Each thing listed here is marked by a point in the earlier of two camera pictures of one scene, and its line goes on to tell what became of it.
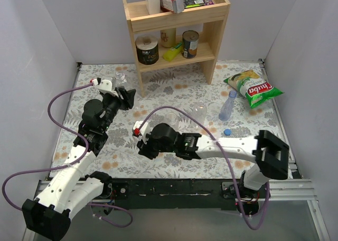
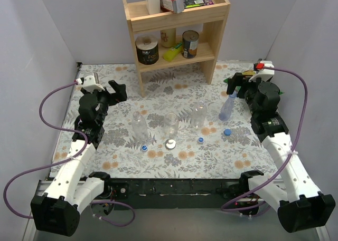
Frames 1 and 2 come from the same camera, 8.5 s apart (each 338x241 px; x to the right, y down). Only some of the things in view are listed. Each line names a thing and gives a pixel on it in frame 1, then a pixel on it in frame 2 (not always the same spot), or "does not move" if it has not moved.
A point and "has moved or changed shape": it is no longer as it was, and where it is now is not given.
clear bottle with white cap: (200, 112) does not move
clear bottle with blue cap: (225, 113) does not move
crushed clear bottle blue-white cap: (118, 81) has moved or changed shape
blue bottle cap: (227, 132) does not move
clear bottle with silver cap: (171, 119) does not move
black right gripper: (145, 146) -> (240, 84)
